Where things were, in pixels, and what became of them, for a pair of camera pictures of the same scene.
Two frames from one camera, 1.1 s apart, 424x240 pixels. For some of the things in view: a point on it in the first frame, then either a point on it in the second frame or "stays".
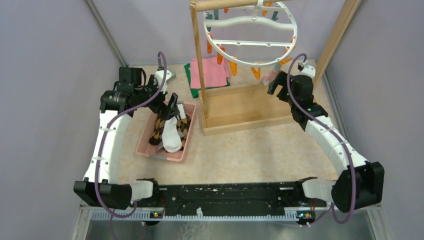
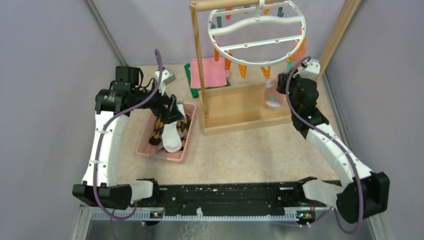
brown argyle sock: [182, 125] stays
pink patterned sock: [268, 79] -> [273, 97]
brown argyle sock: [156, 138] stays
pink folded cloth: [215, 75] stays
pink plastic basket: [144, 147] stays
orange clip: [233, 66] -> [243, 70]
